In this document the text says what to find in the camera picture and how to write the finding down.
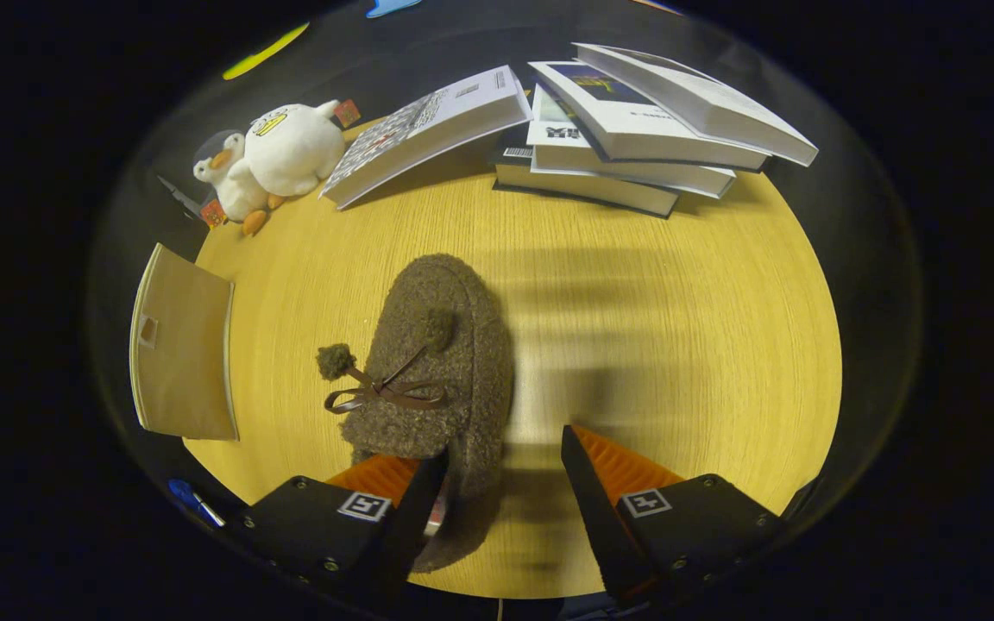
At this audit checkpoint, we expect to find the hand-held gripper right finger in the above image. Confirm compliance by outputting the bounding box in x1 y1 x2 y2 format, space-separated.
560 421 789 611

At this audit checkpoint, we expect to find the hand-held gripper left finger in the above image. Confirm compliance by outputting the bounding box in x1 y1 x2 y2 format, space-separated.
232 447 450 609

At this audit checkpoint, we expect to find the brown fuzzy shoe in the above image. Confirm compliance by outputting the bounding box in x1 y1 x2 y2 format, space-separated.
316 253 517 574

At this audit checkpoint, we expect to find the beige fabric storage box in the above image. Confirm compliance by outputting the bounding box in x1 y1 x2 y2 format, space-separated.
129 243 241 442

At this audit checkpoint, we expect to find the blue object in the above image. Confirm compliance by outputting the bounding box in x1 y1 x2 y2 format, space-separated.
167 479 226 529

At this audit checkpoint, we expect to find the white book with black print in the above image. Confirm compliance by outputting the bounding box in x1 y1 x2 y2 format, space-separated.
525 86 737 199

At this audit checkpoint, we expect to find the grey and white penguin plush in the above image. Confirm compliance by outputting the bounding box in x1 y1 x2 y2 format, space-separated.
192 129 286 237

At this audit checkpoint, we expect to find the white duck plush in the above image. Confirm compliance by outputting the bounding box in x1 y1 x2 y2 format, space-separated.
242 99 362 198

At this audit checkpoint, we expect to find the grey patterned book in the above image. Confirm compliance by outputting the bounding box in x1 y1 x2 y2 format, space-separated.
318 65 534 210

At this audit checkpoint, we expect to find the white book with dark photo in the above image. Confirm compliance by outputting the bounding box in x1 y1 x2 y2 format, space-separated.
572 41 820 168

